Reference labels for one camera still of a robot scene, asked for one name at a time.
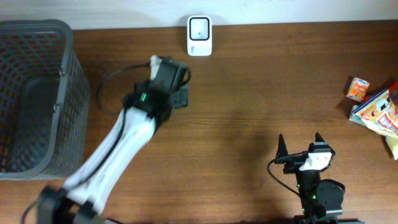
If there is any cream wet wipes pack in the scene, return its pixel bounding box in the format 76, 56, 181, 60
354, 94, 397, 160

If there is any white barcode scanner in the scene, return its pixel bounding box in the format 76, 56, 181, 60
187, 15, 213, 57

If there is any red snack bag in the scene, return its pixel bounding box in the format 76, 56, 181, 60
362, 82, 398, 106

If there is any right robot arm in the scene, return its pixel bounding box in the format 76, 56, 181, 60
269, 133, 360, 224

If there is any orange tissue pack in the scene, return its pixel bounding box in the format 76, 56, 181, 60
346, 77, 370, 102

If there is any teal tissue pack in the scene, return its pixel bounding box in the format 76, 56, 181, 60
349, 105, 366, 127

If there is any grey plastic mesh basket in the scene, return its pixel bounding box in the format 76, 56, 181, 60
1, 20, 91, 180

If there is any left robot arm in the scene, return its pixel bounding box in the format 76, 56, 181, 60
20, 55, 192, 223

